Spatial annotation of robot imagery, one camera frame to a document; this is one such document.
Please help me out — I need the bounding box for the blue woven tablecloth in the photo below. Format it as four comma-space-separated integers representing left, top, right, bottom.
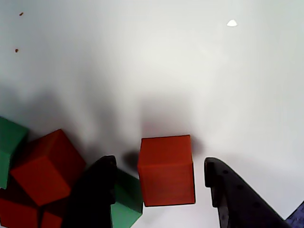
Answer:
285, 200, 304, 228

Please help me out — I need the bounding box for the green cube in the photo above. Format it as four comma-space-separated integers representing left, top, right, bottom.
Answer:
110, 170, 144, 228
0, 116, 29, 190

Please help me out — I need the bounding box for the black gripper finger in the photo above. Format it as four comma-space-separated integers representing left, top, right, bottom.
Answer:
204, 157, 295, 228
62, 155, 117, 228

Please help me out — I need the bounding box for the red cube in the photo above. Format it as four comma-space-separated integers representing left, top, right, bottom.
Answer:
0, 180, 40, 228
9, 129, 86, 207
137, 134, 196, 207
39, 201, 72, 228

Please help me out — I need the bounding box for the white round plate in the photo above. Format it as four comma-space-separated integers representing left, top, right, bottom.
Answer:
0, 0, 304, 228

